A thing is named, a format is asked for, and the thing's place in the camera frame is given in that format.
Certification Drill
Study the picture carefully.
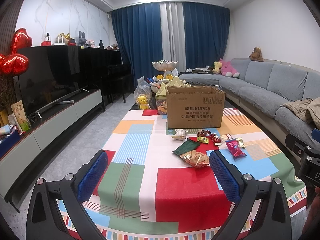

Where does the yellow bear figurine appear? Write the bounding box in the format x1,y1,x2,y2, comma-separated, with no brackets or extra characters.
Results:
136,94,150,110

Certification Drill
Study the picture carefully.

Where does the red heart balloon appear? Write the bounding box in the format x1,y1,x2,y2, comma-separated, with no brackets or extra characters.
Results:
1,28,33,76

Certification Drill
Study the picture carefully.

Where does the grey TV cabinet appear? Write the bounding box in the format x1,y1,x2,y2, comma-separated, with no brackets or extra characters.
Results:
1,89,105,211

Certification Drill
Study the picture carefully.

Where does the gold foil snack packet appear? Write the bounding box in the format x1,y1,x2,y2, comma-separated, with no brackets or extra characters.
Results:
236,137,246,148

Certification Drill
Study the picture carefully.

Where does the bag of walnuts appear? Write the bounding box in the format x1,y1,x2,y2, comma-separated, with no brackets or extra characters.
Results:
134,76,152,103

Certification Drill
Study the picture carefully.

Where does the magenta snack packet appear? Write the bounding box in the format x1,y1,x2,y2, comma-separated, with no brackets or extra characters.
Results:
226,139,246,157

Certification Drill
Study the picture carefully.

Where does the grey rabbit plush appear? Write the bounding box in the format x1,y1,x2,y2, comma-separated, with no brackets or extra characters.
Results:
78,31,87,46

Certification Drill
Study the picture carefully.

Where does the dark green snack packet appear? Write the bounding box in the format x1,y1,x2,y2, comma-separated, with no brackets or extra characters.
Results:
173,139,200,156

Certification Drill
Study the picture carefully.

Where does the green yellow candy packet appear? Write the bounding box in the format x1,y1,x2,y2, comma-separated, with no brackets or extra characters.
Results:
197,136,209,144

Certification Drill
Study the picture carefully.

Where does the white sheer curtain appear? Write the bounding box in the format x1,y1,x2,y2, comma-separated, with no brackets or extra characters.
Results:
159,2,185,73

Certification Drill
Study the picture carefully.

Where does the colourful patchwork tablecloth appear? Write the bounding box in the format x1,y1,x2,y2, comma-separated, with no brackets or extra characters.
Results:
83,108,307,239

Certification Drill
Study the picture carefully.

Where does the beige jacket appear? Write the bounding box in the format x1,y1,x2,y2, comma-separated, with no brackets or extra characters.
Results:
281,98,320,129

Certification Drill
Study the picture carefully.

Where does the brown cardboard box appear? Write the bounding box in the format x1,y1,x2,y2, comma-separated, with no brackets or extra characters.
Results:
167,86,225,129

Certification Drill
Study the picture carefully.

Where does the white lotus fruit bowl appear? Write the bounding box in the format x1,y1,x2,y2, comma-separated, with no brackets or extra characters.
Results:
152,60,178,72

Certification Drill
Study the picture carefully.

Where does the red white snack packet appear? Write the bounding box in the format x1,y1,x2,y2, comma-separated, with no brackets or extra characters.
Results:
209,133,222,146

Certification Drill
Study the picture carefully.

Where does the brown plush bear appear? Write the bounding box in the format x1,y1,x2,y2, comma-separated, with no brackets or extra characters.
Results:
249,47,264,62

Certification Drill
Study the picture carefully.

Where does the clear white red packet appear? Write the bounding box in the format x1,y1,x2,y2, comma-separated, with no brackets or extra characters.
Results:
220,133,234,142

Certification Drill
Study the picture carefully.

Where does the orange patterned snack bag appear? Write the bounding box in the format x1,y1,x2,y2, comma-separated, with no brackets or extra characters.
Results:
180,150,209,168

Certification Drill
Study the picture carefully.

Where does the gold mountain-shaped tin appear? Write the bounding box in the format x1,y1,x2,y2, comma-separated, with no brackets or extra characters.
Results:
155,76,191,115

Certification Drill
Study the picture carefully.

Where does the person's right hand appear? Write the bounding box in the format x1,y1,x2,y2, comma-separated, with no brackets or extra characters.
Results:
302,187,320,233

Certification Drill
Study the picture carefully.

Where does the white pastry packet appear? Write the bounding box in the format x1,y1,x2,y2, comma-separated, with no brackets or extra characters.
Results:
171,129,189,141

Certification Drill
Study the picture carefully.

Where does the black piano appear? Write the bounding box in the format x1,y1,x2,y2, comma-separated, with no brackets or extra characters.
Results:
76,48,133,103

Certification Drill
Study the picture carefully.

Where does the grey sectional sofa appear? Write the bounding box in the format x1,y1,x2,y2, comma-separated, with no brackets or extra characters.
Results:
179,59,319,149

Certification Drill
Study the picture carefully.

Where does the yellow plush toy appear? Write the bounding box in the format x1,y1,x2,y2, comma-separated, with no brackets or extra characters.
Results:
212,61,222,74

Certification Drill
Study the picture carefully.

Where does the pink plush toy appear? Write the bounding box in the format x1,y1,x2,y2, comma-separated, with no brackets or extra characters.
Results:
219,59,240,78

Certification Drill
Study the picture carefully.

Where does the red foil candy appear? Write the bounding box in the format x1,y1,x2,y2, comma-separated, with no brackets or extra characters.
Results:
197,129,211,137

